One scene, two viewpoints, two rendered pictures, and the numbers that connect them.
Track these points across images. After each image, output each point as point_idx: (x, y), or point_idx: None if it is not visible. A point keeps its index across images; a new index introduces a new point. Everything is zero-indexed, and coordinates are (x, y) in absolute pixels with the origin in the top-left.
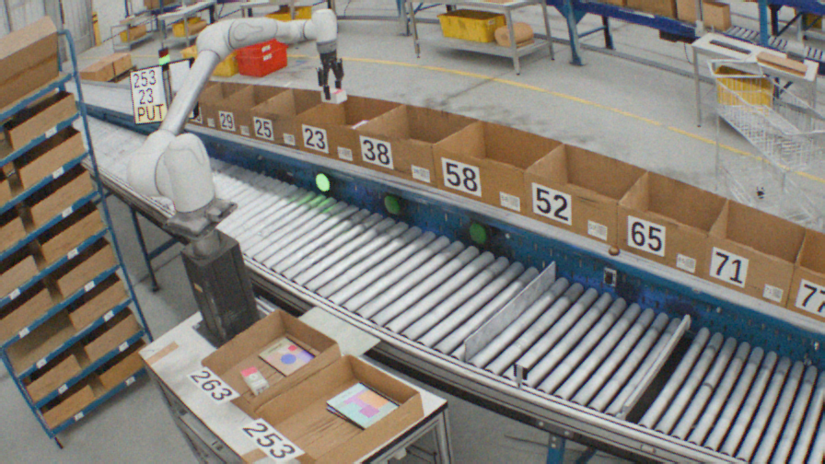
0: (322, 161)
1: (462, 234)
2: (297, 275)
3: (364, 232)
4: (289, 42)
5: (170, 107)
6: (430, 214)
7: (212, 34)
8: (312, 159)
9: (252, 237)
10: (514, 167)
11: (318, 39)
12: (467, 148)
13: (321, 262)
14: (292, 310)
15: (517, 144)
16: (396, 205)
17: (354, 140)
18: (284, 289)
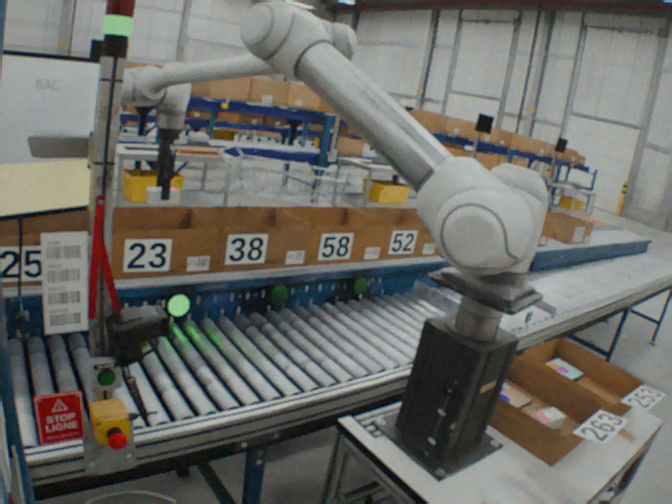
0: (173, 280)
1: (331, 297)
2: (340, 374)
3: (285, 326)
4: (143, 103)
5: (413, 121)
6: (304, 291)
7: (315, 20)
8: (157, 282)
9: (217, 386)
10: None
11: (178, 105)
12: None
13: (326, 356)
14: (347, 416)
15: (305, 220)
16: (286, 293)
17: (216, 243)
18: (357, 390)
